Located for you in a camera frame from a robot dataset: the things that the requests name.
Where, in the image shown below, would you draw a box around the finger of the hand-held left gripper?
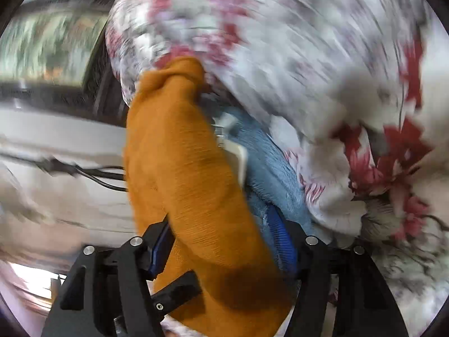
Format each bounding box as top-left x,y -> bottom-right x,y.
151,271 -> 203,312

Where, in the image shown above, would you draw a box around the light blue fleece cloth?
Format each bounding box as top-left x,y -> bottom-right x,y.
214,107 -> 313,274

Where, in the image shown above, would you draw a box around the orange knitted cat sweater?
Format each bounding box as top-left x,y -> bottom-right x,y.
123,56 -> 293,337

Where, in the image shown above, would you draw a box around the black cables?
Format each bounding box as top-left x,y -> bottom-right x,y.
35,158 -> 129,192

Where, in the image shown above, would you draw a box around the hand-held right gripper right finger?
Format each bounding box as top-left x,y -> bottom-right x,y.
265,205 -> 409,337

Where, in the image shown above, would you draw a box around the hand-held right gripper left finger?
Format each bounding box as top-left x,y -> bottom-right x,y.
41,218 -> 176,337

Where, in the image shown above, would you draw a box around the beige plastic object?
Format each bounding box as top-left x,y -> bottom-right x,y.
216,114 -> 249,186

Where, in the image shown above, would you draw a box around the floral blanket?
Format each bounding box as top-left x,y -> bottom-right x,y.
105,0 -> 449,337

